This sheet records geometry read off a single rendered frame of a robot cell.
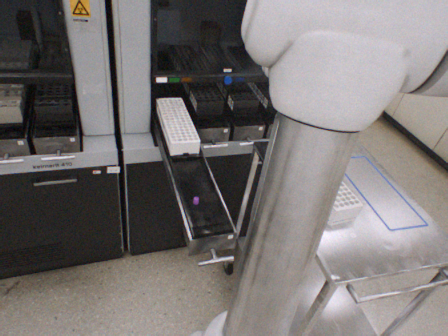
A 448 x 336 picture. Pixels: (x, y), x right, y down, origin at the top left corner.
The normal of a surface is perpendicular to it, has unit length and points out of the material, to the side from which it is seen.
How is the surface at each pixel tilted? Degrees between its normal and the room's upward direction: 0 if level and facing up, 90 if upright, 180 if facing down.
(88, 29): 90
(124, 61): 90
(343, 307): 0
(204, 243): 90
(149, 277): 0
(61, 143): 90
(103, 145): 0
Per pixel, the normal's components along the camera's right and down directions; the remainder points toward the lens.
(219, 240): 0.31, 0.64
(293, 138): -0.67, 0.19
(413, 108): -0.94, 0.09
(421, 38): 0.01, 0.54
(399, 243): 0.15, -0.76
